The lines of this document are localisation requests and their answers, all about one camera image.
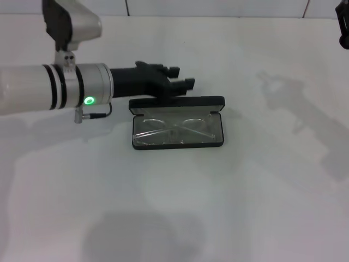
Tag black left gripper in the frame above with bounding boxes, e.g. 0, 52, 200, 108
109, 61, 196, 99

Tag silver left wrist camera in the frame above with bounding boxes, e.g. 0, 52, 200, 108
41, 0, 103, 75

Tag clear transparent glasses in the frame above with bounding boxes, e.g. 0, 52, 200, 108
133, 113, 215, 145

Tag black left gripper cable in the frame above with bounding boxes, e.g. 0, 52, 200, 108
74, 102, 113, 124

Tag black glasses case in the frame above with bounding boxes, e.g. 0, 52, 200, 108
128, 95, 226, 151

